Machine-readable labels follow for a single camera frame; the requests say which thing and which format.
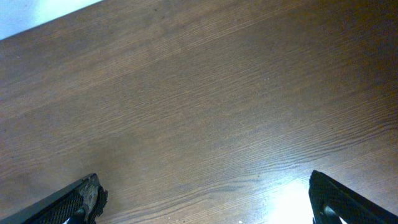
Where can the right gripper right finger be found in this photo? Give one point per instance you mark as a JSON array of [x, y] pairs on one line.
[[334, 203]]

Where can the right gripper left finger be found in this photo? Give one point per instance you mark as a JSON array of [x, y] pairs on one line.
[[79, 202]]

